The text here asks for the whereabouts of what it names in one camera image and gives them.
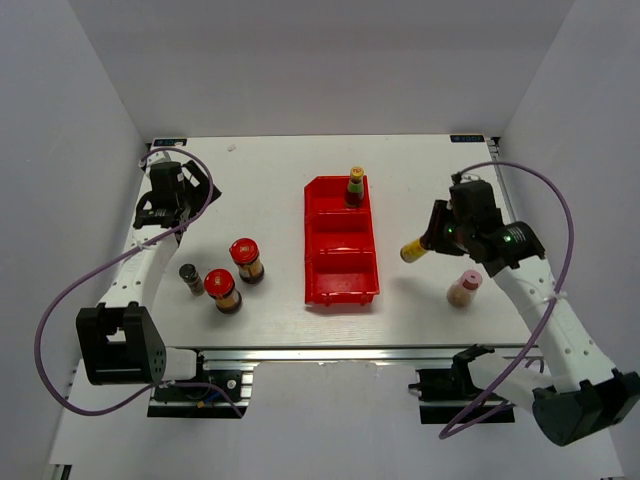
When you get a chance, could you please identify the yellow-label brown sauce bottle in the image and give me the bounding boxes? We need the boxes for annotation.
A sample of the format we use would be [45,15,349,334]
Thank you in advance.
[400,235,431,263]

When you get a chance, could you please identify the green-label red sauce bottle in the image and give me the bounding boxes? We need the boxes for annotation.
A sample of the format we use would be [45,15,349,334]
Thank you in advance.
[344,166,364,208]

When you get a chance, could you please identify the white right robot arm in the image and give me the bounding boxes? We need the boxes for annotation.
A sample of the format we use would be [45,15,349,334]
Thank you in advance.
[427,180,639,446]

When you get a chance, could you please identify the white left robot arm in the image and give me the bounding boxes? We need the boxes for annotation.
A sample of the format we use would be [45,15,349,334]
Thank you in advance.
[76,147,221,399]

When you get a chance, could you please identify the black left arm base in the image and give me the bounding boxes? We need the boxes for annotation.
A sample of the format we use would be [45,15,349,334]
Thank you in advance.
[147,350,256,420]

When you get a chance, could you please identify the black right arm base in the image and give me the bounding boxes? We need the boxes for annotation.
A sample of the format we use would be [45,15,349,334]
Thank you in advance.
[408,368,515,426]

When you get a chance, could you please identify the blue corner label left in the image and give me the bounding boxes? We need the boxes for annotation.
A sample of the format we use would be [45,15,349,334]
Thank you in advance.
[152,138,187,148]

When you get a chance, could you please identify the blue corner label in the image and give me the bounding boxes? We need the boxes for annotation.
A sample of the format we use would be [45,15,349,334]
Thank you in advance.
[152,138,187,148]
[449,134,486,143]

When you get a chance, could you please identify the pink-lidded spice jar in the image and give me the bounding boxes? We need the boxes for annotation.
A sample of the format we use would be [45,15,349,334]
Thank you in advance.
[446,269,483,308]

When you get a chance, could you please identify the small dark pepper shaker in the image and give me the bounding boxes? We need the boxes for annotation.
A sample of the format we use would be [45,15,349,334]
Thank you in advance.
[179,263,205,296]

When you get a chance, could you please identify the blue corner label right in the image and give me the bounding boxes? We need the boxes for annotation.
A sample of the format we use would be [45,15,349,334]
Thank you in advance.
[449,134,486,143]

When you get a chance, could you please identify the red-lidded brown sauce jar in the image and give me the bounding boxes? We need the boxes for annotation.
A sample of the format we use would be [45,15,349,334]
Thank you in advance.
[229,238,265,284]

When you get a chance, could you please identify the red plastic divided bin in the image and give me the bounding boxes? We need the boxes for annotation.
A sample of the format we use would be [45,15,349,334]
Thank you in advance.
[304,175,380,306]

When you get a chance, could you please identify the aluminium right side rail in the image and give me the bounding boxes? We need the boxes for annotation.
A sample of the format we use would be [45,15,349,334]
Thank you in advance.
[486,137,519,220]

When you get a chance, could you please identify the aluminium rail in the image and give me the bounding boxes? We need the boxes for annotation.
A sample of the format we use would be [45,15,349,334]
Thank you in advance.
[164,344,544,366]
[486,137,519,220]

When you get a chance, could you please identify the aluminium front rail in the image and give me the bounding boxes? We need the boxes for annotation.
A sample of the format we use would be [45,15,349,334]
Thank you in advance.
[164,344,544,366]

